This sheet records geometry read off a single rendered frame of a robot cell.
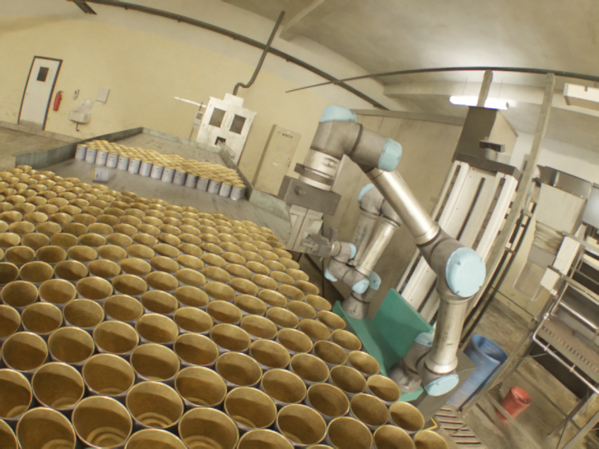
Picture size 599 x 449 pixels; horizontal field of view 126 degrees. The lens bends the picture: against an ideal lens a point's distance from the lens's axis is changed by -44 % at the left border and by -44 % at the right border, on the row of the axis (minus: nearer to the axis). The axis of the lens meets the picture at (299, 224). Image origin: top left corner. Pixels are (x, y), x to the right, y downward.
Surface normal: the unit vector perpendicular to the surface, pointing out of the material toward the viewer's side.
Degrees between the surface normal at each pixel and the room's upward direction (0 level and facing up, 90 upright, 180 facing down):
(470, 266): 84
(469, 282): 83
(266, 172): 90
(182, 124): 90
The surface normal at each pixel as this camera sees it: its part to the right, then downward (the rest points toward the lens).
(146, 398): 0.59, 0.39
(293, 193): 0.36, 0.34
